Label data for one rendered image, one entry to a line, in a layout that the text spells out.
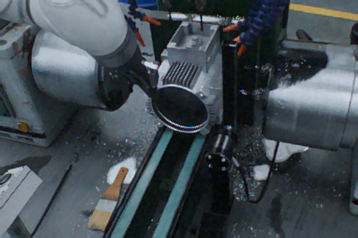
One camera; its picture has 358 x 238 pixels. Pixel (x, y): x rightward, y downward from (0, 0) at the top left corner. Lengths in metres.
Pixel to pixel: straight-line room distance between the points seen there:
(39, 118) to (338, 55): 0.82
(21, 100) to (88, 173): 0.28
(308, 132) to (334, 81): 0.12
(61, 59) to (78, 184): 0.35
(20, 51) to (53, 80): 0.11
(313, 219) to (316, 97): 0.33
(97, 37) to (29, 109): 0.62
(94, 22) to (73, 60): 0.45
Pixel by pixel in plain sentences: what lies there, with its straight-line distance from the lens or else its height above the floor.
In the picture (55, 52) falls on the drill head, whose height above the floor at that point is 1.13.
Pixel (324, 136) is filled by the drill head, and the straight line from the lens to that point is 0.97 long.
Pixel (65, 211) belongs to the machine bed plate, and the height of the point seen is 0.80.
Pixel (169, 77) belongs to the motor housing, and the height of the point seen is 1.10.
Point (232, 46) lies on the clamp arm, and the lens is 0.84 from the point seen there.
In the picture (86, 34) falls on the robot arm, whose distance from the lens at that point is 0.68.
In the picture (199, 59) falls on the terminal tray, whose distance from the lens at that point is 1.03.
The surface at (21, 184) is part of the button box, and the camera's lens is 0.92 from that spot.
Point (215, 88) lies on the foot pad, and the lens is 1.01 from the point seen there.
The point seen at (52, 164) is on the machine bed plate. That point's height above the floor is 0.80.
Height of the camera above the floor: 1.72
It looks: 43 degrees down
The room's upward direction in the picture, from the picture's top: 7 degrees counter-clockwise
